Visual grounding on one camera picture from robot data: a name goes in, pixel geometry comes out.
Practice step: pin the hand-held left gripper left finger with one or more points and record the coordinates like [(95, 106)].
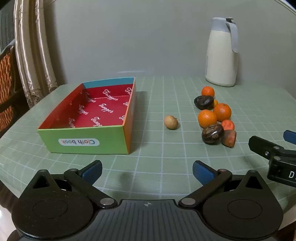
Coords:
[(93, 173)]

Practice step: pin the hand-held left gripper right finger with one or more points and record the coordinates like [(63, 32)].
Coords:
[(203, 173)]

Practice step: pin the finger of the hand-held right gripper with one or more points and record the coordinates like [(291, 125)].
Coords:
[(261, 144), (290, 136)]

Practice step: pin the reddish brown fruit piece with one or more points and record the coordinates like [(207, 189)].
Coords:
[(229, 138)]

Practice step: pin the red-orange wrinkled fruit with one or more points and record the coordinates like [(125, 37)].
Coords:
[(228, 125)]

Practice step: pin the dark purple round fruit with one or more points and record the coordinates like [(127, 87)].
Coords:
[(212, 134), (203, 102)]

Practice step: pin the brown walnut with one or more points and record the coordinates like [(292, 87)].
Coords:
[(171, 122)]

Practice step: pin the tiny orange kumquat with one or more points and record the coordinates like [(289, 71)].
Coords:
[(216, 102)]

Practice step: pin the colourful cardboard box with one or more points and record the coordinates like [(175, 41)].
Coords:
[(101, 109)]

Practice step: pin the small orange tangerine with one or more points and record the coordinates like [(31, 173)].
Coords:
[(208, 91)]

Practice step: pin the green grid tablecloth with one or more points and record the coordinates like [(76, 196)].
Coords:
[(161, 150)]

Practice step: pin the cream thermos jug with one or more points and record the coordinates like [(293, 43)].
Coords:
[(220, 58)]

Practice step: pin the beige satin curtain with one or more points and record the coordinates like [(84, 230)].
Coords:
[(30, 58)]

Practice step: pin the wooden sofa with orange cushion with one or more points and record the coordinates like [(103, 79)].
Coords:
[(5, 71)]

